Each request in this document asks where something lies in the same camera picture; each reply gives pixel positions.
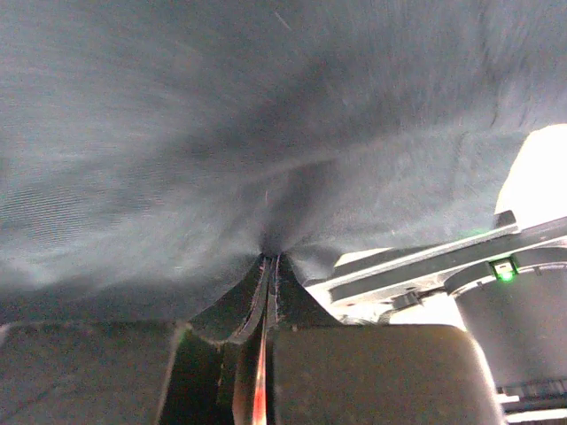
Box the black t shirt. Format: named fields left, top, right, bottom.
left=1, top=1, right=566, bottom=323

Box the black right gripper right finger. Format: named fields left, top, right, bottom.
left=266, top=256, right=505, bottom=424

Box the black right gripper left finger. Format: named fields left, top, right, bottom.
left=1, top=259, right=268, bottom=424

